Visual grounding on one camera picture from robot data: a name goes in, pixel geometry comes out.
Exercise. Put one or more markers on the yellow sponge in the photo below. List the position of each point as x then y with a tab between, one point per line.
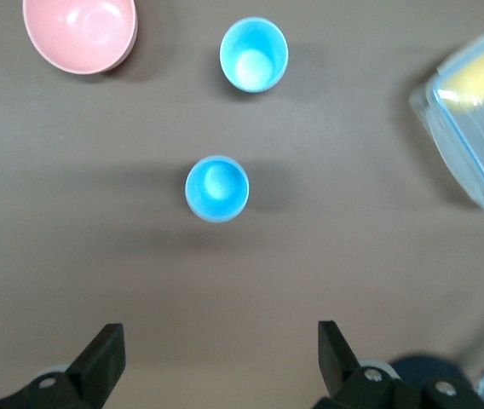
476	76

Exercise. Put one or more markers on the dark blue round object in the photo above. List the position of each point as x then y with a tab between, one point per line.
425	366

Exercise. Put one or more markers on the pink bowl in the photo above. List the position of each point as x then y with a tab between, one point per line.
80	30

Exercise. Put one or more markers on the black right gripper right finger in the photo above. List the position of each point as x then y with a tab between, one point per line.
340	375

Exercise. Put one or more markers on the clear blue-rimmed plastic container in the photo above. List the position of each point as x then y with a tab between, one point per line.
472	153

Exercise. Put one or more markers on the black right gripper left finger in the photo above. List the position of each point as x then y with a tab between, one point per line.
97	366

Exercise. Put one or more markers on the blue cup holding tissue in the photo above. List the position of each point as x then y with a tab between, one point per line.
233	47

